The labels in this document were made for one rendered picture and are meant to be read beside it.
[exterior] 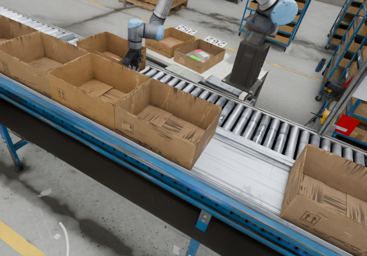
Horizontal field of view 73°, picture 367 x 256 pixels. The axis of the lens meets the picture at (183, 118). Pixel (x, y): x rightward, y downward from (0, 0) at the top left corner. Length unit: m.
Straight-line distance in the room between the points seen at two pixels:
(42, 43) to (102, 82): 0.46
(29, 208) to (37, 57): 1.02
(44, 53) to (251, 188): 1.45
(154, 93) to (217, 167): 0.50
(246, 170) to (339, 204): 0.39
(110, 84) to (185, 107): 0.48
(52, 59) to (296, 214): 1.56
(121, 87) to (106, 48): 0.78
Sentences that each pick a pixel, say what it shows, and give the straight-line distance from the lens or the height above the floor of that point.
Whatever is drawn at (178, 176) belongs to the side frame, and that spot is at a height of 0.91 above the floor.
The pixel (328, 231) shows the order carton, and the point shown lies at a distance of 1.07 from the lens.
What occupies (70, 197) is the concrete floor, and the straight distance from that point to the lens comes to 2.08.
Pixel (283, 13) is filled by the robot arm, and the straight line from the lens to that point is 1.60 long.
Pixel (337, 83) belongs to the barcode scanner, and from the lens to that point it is 1.70.
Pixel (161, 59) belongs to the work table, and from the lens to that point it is 2.13.
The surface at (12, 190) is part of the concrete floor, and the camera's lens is 2.24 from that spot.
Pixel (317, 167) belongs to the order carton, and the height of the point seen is 0.95.
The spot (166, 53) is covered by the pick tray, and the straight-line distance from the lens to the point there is 2.16.
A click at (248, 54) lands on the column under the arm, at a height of 1.01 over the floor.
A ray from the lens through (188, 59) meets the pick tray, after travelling 2.03.
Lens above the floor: 1.71
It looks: 39 degrees down
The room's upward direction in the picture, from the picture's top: 11 degrees clockwise
